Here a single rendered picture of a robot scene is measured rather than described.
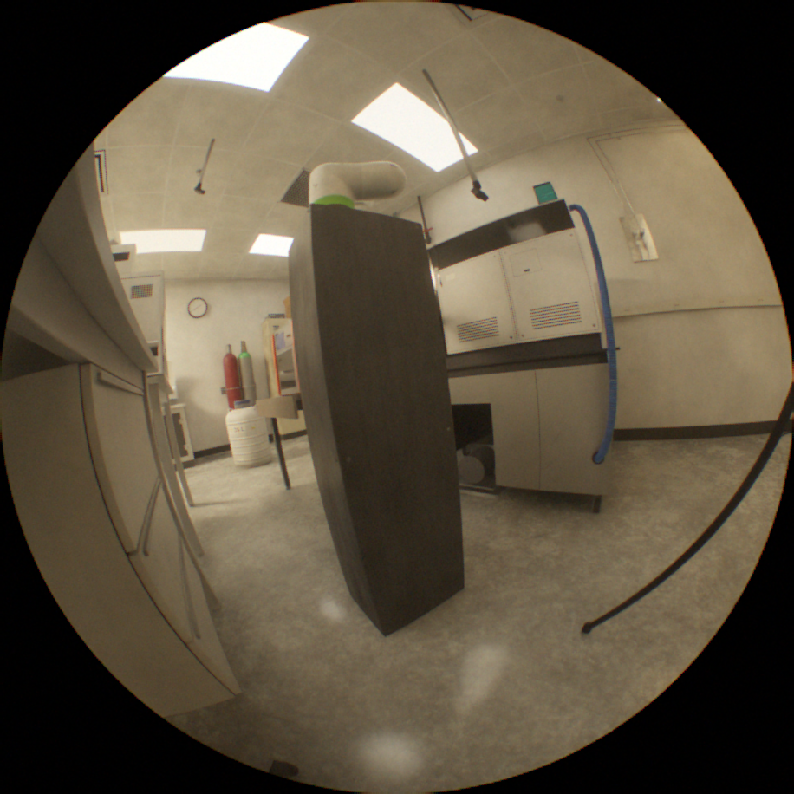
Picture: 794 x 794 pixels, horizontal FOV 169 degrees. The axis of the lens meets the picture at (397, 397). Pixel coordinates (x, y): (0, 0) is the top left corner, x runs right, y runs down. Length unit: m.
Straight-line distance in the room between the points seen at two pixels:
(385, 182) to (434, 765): 1.40
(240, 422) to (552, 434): 2.71
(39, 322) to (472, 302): 1.42
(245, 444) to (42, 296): 2.82
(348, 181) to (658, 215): 2.37
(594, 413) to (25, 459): 1.47
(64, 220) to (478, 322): 1.38
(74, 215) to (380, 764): 0.87
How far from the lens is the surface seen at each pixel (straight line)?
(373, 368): 0.57
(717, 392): 2.59
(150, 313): 1.49
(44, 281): 0.29
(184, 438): 3.75
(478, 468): 1.56
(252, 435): 2.98
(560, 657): 0.84
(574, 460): 1.24
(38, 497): 0.48
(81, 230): 0.26
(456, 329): 1.42
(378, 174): 0.85
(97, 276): 0.33
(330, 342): 0.54
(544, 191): 1.52
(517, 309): 1.29
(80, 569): 0.49
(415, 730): 0.75
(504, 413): 1.26
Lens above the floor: 0.73
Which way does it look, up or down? 4 degrees down
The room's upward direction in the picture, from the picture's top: 8 degrees counter-clockwise
